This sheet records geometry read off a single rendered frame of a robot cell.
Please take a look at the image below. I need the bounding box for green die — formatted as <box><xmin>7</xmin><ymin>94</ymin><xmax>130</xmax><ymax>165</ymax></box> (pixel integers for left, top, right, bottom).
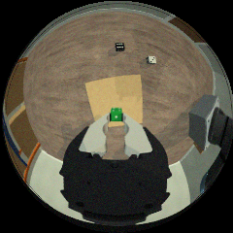
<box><xmin>111</xmin><ymin>108</ymin><xmax>122</xmax><ymax>121</ymax></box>

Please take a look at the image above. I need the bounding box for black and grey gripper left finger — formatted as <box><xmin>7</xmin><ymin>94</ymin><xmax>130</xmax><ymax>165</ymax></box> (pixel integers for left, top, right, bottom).
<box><xmin>59</xmin><ymin>113</ymin><xmax>111</xmax><ymax>177</ymax></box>

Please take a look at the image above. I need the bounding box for tan mat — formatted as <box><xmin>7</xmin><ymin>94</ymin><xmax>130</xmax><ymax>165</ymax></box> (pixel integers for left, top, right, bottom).
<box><xmin>85</xmin><ymin>75</ymin><xmax>143</xmax><ymax>123</ymax></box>

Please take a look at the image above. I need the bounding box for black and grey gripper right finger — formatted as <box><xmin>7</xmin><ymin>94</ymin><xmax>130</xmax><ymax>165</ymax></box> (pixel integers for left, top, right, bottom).
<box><xmin>121</xmin><ymin>113</ymin><xmax>172</xmax><ymax>179</ymax></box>

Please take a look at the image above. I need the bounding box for black die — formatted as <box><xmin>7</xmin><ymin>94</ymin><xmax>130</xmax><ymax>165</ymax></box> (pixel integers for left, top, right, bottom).
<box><xmin>116</xmin><ymin>43</ymin><xmax>125</xmax><ymax>51</ymax></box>

